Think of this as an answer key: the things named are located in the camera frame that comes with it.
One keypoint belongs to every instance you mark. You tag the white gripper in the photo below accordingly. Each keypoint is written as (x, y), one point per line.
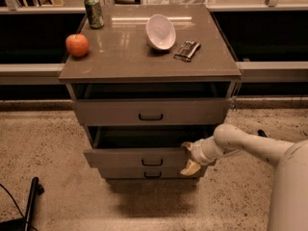
(197, 153)

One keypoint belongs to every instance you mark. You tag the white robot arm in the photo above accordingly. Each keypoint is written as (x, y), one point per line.
(288, 210)

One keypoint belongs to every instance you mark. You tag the grey drawer cabinet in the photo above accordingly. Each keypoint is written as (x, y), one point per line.
(121, 65)

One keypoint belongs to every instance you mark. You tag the grey top drawer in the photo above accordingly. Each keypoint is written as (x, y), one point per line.
(143, 112)

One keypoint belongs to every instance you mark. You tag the black right base leg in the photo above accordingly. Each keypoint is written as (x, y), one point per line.
(261, 133)

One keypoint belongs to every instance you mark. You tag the black base leg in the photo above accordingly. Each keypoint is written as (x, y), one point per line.
(261, 133)
(24, 223)

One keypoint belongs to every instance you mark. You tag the grey metal railing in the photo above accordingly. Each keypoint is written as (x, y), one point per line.
(45, 74)

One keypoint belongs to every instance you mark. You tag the dark snack bar packet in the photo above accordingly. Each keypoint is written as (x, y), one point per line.
(186, 51)

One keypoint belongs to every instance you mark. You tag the white bowl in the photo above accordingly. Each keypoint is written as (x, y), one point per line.
(160, 32)

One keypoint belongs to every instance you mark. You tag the red apple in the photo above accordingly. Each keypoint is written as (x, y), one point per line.
(77, 45)

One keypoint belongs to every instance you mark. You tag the green soda can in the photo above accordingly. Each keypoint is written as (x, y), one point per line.
(94, 13)

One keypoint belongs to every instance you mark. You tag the black left base leg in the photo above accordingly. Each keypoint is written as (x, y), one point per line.
(24, 223)

